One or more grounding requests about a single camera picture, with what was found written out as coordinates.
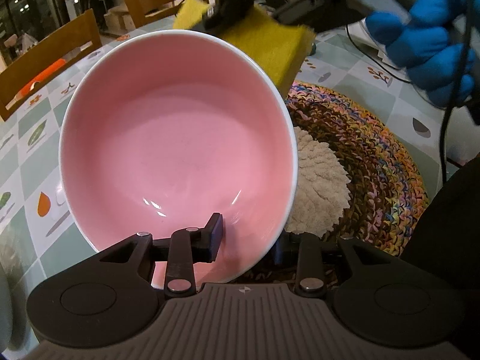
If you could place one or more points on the blue gloved right hand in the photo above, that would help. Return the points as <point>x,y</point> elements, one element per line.
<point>423,46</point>

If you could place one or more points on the left wooden chair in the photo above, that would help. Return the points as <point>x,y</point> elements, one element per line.
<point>74,41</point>

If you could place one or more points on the colourful woven placemat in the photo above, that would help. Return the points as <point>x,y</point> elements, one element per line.
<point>355,178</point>

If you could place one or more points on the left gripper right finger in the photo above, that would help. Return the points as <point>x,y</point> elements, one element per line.
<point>298,262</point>

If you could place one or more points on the yellow sponge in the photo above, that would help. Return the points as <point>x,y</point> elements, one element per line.
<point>277,49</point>

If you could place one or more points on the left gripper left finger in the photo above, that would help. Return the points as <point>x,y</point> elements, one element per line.
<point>188,247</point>

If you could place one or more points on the patterned tablecloth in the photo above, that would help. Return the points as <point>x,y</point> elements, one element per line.
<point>38,234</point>

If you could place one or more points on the pink ceramic bowl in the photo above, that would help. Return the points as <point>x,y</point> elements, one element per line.
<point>169,128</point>

